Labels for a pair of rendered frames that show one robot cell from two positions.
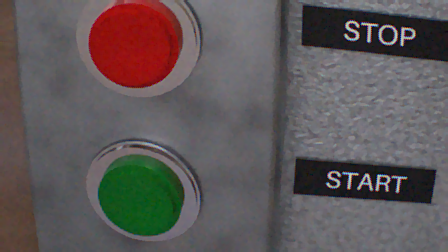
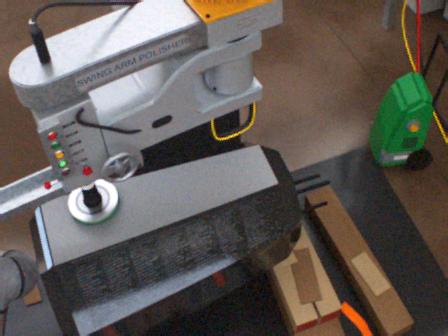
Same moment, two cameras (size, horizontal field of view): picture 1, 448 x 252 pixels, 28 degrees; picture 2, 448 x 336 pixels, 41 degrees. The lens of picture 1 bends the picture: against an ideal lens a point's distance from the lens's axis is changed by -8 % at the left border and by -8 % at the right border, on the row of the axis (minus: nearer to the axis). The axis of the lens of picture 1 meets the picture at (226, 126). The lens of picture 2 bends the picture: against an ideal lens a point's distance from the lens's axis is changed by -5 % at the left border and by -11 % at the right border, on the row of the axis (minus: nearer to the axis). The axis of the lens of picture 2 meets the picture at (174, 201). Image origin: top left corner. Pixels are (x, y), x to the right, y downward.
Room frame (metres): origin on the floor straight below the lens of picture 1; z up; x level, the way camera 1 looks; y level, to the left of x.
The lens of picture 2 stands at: (-1.23, 0.31, 3.06)
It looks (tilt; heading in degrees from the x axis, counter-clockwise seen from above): 55 degrees down; 335
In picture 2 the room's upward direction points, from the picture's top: 10 degrees counter-clockwise
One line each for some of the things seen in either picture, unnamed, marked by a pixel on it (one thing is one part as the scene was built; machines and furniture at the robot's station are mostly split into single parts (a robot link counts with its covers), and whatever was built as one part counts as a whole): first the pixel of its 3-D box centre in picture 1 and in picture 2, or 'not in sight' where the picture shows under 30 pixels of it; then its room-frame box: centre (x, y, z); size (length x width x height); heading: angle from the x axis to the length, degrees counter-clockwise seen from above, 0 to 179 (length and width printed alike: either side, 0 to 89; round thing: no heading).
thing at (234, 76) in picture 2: not in sight; (228, 61); (0.26, -0.71, 1.34); 0.19 x 0.19 x 0.20
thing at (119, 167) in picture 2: not in sight; (116, 161); (0.21, -0.16, 1.20); 0.15 x 0.10 x 0.15; 82
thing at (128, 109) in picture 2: not in sight; (168, 95); (0.28, -0.45, 1.30); 0.74 x 0.23 x 0.49; 82
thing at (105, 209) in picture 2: not in sight; (92, 200); (0.35, -0.06, 0.87); 0.21 x 0.21 x 0.01
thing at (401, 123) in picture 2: not in sight; (408, 103); (0.15, -1.90, 0.43); 0.35 x 0.35 x 0.87; 60
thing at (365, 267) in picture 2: not in sight; (370, 274); (-0.40, -1.10, 0.13); 0.25 x 0.10 x 0.01; 173
